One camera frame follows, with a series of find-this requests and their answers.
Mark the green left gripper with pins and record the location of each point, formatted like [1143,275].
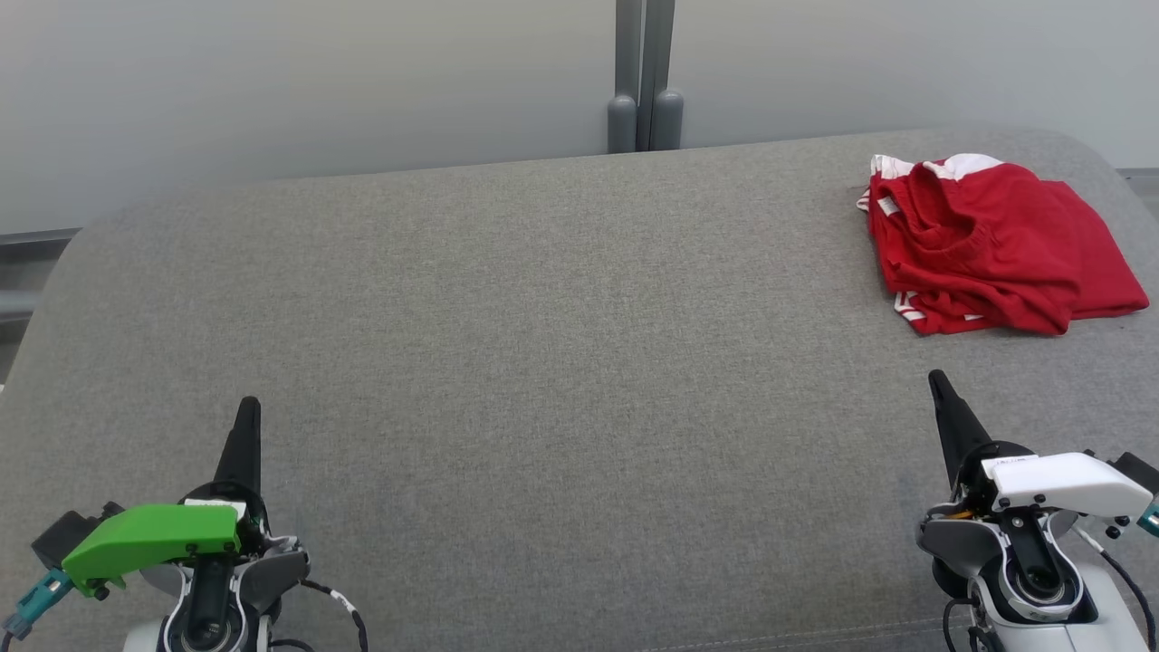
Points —
[154,539]

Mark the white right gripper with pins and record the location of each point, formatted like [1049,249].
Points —
[1068,484]

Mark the red white numbered jersey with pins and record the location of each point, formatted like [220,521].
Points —
[1114,281]

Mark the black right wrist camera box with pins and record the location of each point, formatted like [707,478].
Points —
[1136,471]

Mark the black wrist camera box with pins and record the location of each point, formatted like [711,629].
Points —
[1136,471]
[63,534]

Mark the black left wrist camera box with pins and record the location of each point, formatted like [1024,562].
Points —
[63,534]

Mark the grey wall base rail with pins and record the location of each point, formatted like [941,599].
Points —
[36,239]

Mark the grey double partition post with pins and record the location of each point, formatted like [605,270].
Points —
[645,72]

